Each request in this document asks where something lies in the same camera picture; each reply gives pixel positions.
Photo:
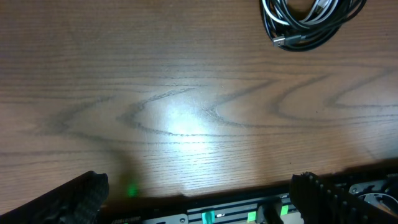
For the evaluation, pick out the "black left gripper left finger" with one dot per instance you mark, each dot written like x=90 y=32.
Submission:
x=75 y=202

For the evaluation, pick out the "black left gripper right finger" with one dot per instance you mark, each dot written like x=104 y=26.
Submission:
x=319 y=201

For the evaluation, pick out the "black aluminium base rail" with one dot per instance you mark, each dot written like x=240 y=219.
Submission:
x=376 y=185

